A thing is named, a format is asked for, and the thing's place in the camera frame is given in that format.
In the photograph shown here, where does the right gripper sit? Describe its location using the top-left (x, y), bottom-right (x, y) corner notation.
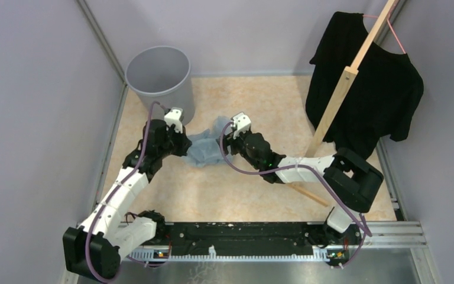
top-left (216, 127), bottom-right (261, 170)

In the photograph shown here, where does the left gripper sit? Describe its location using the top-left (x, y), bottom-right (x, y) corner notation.
top-left (158, 123), bottom-right (192, 158)

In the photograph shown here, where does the light blue plastic trash bag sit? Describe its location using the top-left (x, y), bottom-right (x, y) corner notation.
top-left (182, 116), bottom-right (230, 167)

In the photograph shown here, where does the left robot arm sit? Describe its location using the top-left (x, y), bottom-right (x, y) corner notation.
top-left (63, 119), bottom-right (192, 283)

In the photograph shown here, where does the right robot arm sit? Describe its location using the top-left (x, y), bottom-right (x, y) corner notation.
top-left (217, 131), bottom-right (384, 244)

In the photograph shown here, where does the grey plastic trash bin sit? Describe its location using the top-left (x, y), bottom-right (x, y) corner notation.
top-left (125, 46), bottom-right (196, 124)

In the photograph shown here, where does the wooden clothes stand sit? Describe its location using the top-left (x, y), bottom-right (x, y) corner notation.
top-left (286, 0), bottom-right (401, 208)

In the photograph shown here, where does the black t-shirt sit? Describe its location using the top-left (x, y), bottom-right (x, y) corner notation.
top-left (305, 11), bottom-right (424, 159)

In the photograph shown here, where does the pink clothes hanger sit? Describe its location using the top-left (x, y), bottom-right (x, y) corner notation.
top-left (363, 14), bottom-right (407, 54)

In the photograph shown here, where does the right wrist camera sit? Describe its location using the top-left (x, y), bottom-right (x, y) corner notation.
top-left (231, 112), bottom-right (251, 135)

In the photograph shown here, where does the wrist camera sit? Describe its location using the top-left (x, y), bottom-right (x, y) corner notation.
top-left (231, 112), bottom-right (251, 135)
top-left (164, 107), bottom-right (184, 134)

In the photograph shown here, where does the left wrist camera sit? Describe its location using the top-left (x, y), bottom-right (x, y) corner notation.
top-left (164, 107), bottom-right (184, 134)

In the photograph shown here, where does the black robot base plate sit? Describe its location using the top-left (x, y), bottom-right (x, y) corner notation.
top-left (128, 221), bottom-right (363, 257)

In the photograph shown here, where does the grey slotted cable duct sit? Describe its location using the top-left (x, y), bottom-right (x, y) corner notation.
top-left (127, 247), bottom-right (330, 263)

